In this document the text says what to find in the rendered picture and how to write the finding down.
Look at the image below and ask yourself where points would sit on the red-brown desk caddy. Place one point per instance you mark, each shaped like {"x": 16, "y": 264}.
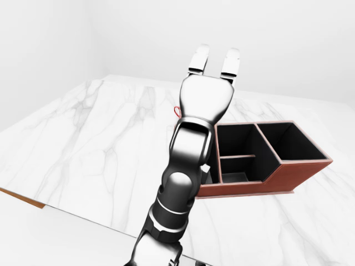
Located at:
{"x": 294, "y": 173}

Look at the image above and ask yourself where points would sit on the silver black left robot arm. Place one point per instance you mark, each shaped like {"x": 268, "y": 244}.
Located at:
{"x": 177, "y": 194}

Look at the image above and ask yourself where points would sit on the pale book with red loop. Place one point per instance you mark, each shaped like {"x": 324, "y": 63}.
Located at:
{"x": 175, "y": 111}

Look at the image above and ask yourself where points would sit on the brown wooden strip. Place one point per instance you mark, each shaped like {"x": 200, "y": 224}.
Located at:
{"x": 27, "y": 200}

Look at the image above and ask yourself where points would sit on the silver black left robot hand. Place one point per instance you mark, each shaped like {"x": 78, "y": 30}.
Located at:
{"x": 206, "y": 97}

